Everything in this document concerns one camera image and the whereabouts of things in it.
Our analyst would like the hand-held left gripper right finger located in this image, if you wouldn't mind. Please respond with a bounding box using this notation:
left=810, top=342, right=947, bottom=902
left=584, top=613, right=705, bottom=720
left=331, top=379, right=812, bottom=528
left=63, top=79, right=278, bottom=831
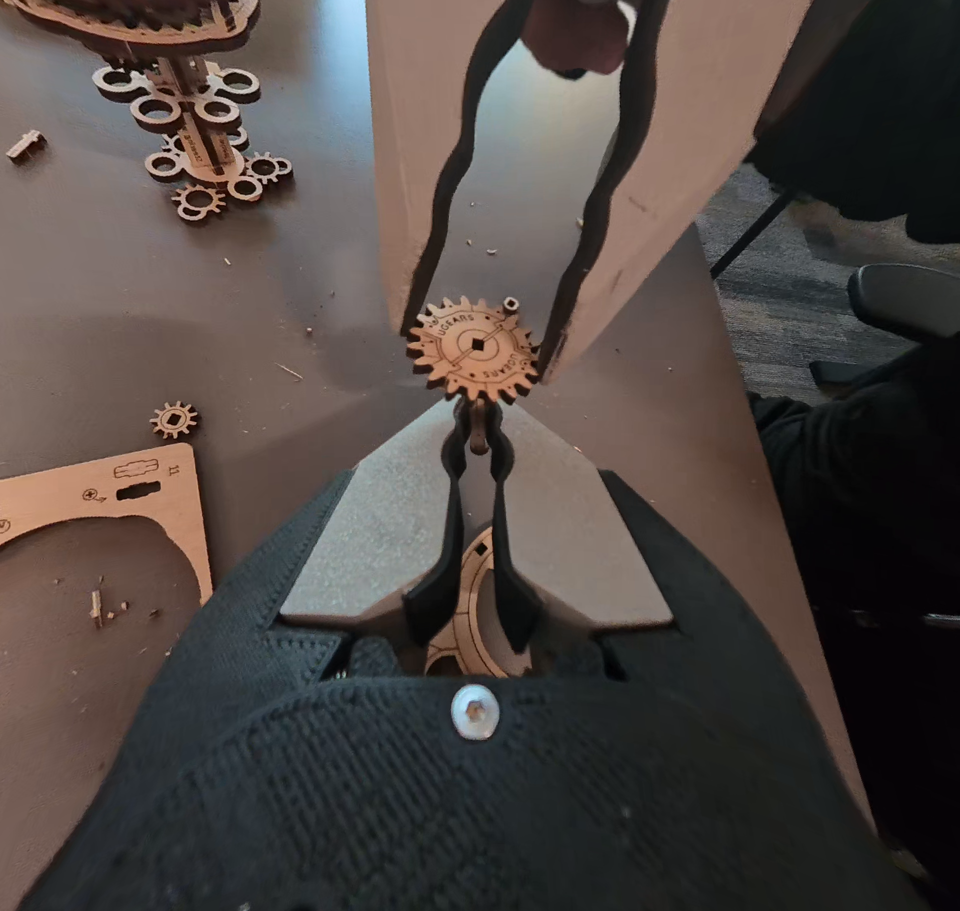
left=486, top=401, right=675, bottom=655

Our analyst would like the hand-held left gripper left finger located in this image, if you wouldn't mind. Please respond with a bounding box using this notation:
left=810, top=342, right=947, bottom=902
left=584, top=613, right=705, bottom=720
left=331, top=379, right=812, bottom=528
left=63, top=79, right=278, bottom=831
left=279, top=399, right=472, bottom=646

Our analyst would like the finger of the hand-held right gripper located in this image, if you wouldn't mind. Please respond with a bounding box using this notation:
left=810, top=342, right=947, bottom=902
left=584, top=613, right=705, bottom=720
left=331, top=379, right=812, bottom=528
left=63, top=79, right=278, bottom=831
left=363, top=0, right=543, bottom=335
left=537, top=0, right=901, bottom=387

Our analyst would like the round wooden ring plate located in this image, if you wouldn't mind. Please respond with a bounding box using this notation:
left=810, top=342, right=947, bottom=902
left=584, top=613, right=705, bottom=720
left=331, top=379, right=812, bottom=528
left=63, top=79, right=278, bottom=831
left=423, top=524, right=535, bottom=680

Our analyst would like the engraved wooden gear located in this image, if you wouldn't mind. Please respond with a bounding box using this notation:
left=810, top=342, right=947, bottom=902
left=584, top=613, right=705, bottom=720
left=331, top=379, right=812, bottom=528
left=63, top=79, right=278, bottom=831
left=405, top=294, right=541, bottom=406

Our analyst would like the wooden gear model assembly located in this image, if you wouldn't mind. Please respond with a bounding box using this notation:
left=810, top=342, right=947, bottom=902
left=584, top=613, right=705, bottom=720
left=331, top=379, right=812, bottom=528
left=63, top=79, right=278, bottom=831
left=0, top=0, right=294, bottom=224

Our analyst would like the person's right hand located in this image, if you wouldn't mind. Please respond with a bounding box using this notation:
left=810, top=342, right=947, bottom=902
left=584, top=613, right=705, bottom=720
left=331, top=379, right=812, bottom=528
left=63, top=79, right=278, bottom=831
left=521, top=0, right=631, bottom=78

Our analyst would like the black chair base leg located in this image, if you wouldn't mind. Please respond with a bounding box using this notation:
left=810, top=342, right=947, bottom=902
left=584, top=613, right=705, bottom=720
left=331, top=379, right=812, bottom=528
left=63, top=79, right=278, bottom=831
left=708, top=191, right=796, bottom=282

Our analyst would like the tiny wooden gear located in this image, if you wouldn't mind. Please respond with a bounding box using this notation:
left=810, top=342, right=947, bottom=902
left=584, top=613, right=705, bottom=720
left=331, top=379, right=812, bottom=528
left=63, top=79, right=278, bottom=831
left=148, top=401, right=201, bottom=441

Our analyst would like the person's black clothing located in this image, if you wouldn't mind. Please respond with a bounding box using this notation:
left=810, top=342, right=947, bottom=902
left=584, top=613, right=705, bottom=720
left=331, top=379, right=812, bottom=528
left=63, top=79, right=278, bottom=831
left=750, top=341, right=960, bottom=911

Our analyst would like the black chair armrest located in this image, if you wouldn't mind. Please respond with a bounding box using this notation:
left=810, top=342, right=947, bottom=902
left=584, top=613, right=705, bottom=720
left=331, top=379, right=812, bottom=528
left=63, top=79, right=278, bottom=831
left=847, top=262, right=960, bottom=342

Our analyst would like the wooden frame sheet with slot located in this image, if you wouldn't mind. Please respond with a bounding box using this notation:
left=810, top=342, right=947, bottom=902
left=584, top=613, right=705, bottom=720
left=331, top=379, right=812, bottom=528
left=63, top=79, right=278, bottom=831
left=0, top=442, right=215, bottom=608

